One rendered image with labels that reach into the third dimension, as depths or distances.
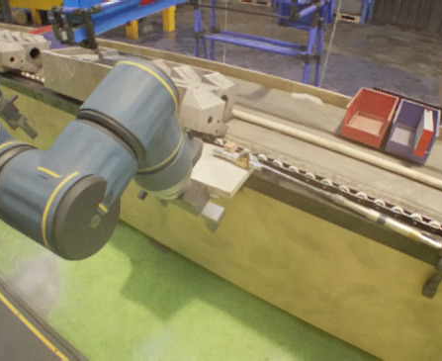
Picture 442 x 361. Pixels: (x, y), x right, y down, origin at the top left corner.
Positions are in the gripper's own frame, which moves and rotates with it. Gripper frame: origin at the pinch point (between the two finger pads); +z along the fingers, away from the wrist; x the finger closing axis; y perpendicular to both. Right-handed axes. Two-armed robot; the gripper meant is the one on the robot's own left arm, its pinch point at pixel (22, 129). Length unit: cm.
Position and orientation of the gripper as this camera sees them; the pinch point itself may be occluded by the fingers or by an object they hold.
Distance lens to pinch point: 122.3
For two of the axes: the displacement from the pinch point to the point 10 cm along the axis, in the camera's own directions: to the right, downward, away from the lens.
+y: 4.9, -7.9, 3.7
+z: 2.2, 5.3, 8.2
